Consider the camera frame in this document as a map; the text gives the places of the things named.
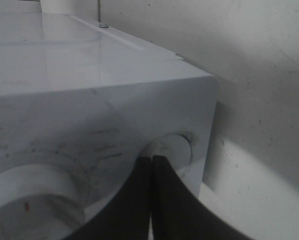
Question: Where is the round door release button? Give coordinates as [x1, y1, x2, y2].
[139, 133, 193, 178]

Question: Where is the white microwave oven body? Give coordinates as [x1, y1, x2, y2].
[0, 12, 218, 227]

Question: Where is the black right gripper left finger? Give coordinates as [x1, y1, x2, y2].
[66, 157, 152, 240]

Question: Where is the white microwave knob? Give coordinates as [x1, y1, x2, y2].
[0, 164, 86, 240]

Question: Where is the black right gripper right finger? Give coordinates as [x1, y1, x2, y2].
[151, 155, 245, 240]

